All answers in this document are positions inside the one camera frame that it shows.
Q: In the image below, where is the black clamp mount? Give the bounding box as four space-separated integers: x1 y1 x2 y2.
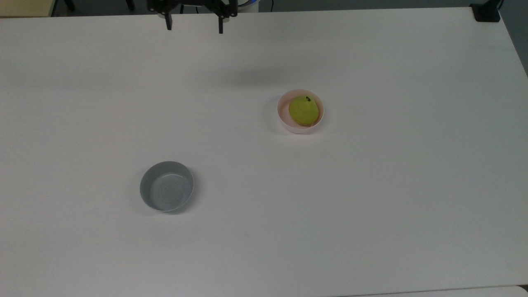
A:
470 0 503 23

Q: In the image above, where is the wooden furniture panel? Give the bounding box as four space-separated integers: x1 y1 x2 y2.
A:
0 0 57 18

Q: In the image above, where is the pink plastic bowl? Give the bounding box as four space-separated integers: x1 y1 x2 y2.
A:
276 89 325 135

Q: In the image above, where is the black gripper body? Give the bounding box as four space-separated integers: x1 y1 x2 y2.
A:
147 0 239 18

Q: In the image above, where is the grey plastic bowl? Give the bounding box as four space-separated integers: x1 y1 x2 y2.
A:
139 161 195 213

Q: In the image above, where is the green pear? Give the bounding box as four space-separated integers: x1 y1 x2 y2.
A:
288 95 321 127

